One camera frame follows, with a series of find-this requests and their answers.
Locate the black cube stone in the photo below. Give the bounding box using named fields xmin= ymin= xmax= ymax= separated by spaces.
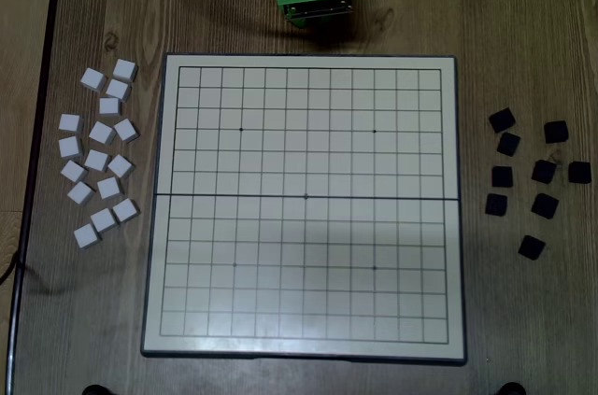
xmin=517 ymin=234 xmax=547 ymax=261
xmin=531 ymin=159 xmax=558 ymax=185
xmin=484 ymin=192 xmax=509 ymax=218
xmin=567 ymin=161 xmax=592 ymax=185
xmin=543 ymin=120 xmax=570 ymax=145
xmin=495 ymin=132 xmax=522 ymax=157
xmin=488 ymin=107 xmax=517 ymax=134
xmin=531 ymin=192 xmax=561 ymax=220
xmin=491 ymin=165 xmax=515 ymax=189

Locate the white gridded go board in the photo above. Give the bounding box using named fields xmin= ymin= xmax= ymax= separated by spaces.
xmin=139 ymin=52 xmax=468 ymax=367

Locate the white cube stone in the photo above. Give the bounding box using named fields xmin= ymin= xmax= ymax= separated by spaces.
xmin=96 ymin=176 xmax=124 ymax=201
xmin=111 ymin=198 xmax=141 ymax=225
xmin=60 ymin=159 xmax=89 ymax=185
xmin=98 ymin=96 xmax=122 ymax=118
xmin=83 ymin=148 xmax=111 ymax=173
xmin=73 ymin=222 xmax=102 ymax=249
xmin=113 ymin=118 xmax=141 ymax=144
xmin=58 ymin=113 xmax=84 ymax=134
xmin=90 ymin=207 xmax=119 ymax=234
xmin=112 ymin=58 xmax=139 ymax=84
xmin=107 ymin=153 xmax=136 ymax=180
xmin=66 ymin=180 xmax=96 ymax=206
xmin=58 ymin=135 xmax=85 ymax=159
xmin=79 ymin=67 xmax=107 ymax=92
xmin=88 ymin=120 xmax=117 ymax=146
xmin=105 ymin=78 xmax=133 ymax=103

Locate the wrist camera circuit module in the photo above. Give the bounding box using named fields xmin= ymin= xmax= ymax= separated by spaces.
xmin=284 ymin=0 xmax=354 ymax=22

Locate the thin dark cable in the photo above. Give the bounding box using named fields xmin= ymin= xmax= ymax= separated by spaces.
xmin=0 ymin=249 xmax=24 ymax=284

